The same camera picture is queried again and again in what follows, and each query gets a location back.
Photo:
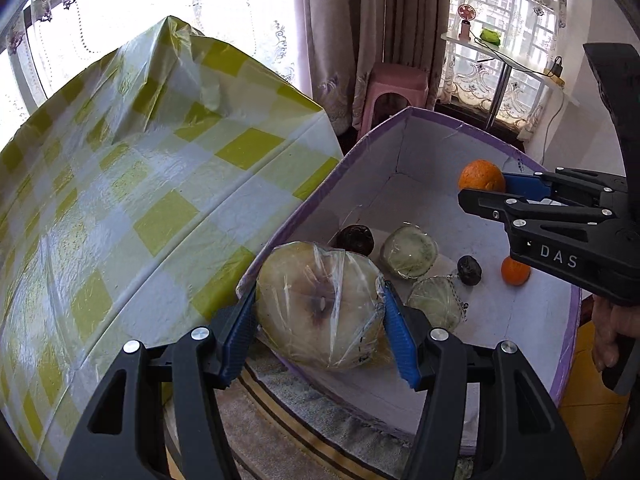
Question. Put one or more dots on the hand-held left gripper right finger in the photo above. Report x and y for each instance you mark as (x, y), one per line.
(400, 345)

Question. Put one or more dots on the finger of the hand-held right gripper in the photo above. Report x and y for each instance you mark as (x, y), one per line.
(500, 205)
(520, 182)

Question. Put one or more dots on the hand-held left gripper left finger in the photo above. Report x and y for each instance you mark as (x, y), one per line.
(240, 340)

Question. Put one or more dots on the orange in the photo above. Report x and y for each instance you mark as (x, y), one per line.
(480, 177)
(515, 272)

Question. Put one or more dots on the plastic-wrapped pale pear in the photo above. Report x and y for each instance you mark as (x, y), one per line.
(310, 310)

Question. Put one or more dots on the green melon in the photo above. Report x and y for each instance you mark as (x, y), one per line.
(410, 255)

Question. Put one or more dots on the purple cardboard box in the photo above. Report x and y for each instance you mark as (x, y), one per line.
(500, 350)

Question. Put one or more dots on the person's right hand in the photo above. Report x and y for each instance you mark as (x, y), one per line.
(605, 330)

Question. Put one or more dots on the striped blanket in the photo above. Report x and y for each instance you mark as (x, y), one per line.
(280, 435)

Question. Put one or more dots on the black charger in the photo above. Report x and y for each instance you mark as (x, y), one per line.
(556, 67)

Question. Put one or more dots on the green object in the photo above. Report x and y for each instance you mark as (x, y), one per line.
(491, 36)

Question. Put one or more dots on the pink plastic stool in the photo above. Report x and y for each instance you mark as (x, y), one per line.
(395, 80)

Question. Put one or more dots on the small red fan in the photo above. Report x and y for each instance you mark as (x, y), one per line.
(466, 15)

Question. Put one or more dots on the yellow checked plastic tablecloth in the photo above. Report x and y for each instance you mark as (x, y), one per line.
(125, 185)

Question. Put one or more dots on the thick mauve curtain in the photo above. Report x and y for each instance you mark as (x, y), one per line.
(375, 20)

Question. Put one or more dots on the embroidered sheer curtain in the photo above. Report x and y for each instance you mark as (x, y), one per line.
(240, 10)

